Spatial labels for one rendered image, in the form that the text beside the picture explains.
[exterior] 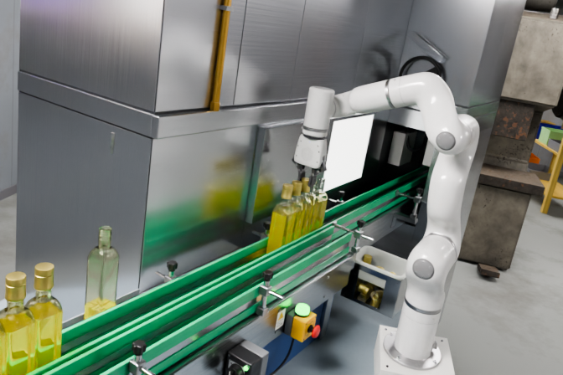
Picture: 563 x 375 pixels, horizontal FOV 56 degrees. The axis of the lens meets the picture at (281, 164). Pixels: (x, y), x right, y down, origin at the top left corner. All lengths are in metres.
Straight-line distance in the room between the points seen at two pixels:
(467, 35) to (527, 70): 2.13
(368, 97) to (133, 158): 0.71
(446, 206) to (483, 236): 3.35
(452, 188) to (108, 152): 0.98
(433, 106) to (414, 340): 0.75
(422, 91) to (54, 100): 1.07
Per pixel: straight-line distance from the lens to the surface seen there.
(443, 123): 1.52
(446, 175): 1.62
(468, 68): 2.66
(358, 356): 2.02
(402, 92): 1.61
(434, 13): 2.72
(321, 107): 1.73
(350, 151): 2.41
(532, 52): 4.75
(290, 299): 1.67
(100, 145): 1.58
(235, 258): 1.68
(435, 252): 1.64
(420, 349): 1.86
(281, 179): 1.93
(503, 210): 4.92
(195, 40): 1.46
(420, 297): 1.75
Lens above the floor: 1.86
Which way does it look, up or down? 16 degrees down
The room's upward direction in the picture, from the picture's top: 9 degrees clockwise
